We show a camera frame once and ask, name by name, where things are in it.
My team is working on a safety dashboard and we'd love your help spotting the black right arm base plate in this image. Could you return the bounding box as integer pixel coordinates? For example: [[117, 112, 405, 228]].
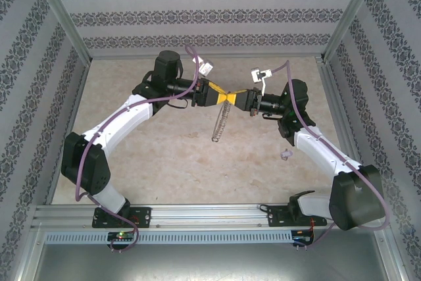
[[266, 205, 328, 228]]

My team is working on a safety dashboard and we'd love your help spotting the grey slotted cable duct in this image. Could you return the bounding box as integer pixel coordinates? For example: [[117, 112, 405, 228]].
[[44, 230, 294, 245]]

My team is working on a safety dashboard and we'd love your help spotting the aluminium frame strut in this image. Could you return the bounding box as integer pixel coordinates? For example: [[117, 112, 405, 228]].
[[8, 223, 45, 281], [374, 228, 410, 281]]

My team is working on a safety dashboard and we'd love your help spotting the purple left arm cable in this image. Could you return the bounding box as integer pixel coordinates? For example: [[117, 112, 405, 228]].
[[75, 43, 202, 254]]

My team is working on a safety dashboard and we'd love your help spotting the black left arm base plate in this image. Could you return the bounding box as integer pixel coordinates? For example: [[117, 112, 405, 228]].
[[91, 207, 153, 229]]

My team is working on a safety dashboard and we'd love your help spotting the aluminium frame rail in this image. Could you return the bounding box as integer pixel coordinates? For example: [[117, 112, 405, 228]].
[[89, 53, 325, 61], [44, 59, 91, 205], [316, 56, 368, 203]]

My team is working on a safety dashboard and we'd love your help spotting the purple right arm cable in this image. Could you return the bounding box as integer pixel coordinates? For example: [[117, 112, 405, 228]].
[[269, 60, 392, 252]]

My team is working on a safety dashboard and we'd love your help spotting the wide aluminium mounting rail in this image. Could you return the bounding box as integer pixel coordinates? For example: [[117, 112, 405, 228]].
[[31, 203, 391, 230]]

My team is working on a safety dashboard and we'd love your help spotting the small controller board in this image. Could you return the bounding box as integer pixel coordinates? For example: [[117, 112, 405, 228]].
[[107, 231, 136, 242], [292, 230, 315, 245]]

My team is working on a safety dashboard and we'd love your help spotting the grey sheet metal panel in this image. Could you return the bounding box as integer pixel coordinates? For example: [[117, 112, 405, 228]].
[[32, 243, 401, 281]]

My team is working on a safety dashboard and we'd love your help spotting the aluminium frame post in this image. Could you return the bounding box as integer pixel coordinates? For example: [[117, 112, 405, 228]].
[[28, 0, 92, 61], [321, 0, 385, 62]]

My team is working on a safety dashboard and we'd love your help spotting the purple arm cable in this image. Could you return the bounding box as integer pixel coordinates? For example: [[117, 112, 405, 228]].
[[75, 43, 202, 254], [269, 60, 392, 252]]

